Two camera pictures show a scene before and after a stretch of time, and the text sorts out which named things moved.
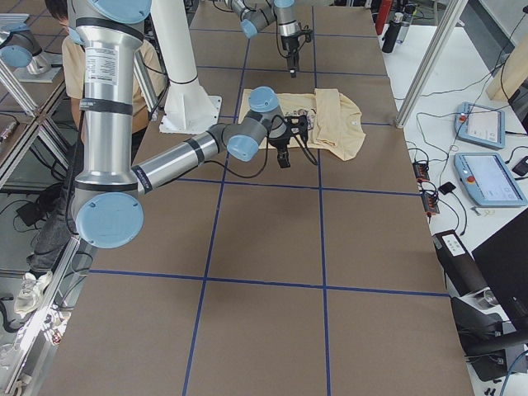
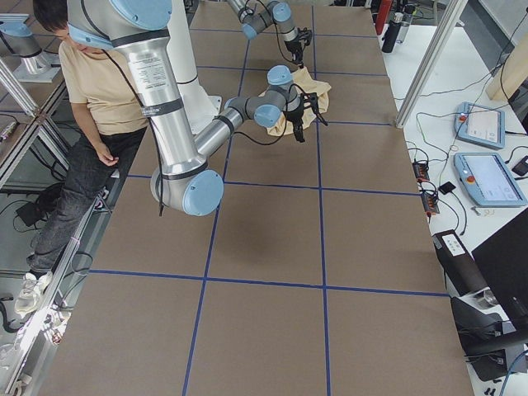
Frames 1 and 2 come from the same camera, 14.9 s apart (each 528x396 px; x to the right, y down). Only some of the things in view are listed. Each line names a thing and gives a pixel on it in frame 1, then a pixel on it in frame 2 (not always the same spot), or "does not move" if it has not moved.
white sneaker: (30, 292) does not move
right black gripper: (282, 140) to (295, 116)
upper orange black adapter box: (421, 171) does not move
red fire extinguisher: (383, 15) does not move
